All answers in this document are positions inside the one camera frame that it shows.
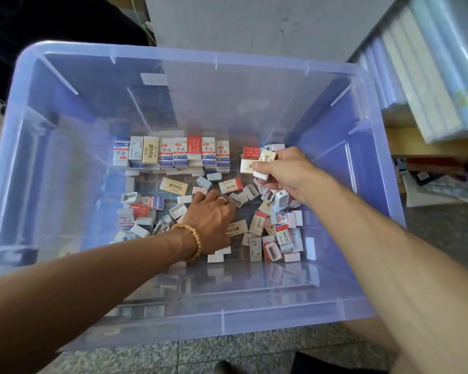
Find stack of white blue books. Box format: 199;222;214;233
355;0;468;145

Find person's left hand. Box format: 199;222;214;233
175;189;239;258

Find person's right forearm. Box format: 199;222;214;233
300;179;468;374

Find beaded wooden bracelet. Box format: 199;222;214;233
170;222;204;262

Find person's right leg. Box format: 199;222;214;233
339;315;422;374

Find row of erasers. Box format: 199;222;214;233
111;135;232;170

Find person's left forearm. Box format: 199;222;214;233
0;230;196;374

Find black backpack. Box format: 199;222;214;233
0;0;153;106

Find white cabinet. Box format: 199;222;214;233
144;0;399;63

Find black shorts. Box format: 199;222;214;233
291;351;391;374

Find person's right hand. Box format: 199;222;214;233
251;146;324;203

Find pile of boxed erasers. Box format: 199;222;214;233
113;144;317;264

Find clear plastic storage bin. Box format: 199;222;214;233
0;40;407;351

